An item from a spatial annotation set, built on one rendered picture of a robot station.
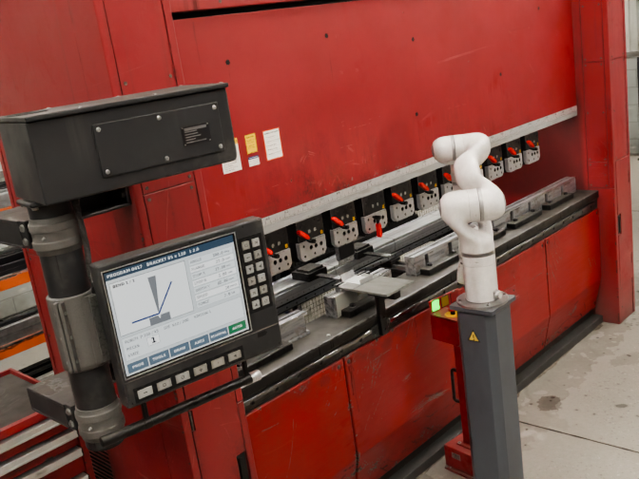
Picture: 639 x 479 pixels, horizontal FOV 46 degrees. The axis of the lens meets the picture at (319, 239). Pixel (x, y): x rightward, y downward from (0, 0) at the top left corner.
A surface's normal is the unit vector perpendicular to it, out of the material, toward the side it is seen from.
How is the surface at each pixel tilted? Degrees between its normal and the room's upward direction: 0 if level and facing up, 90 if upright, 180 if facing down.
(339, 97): 90
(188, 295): 90
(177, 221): 90
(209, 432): 90
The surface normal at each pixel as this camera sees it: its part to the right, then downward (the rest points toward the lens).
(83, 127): 0.60, 0.13
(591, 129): -0.68, 0.28
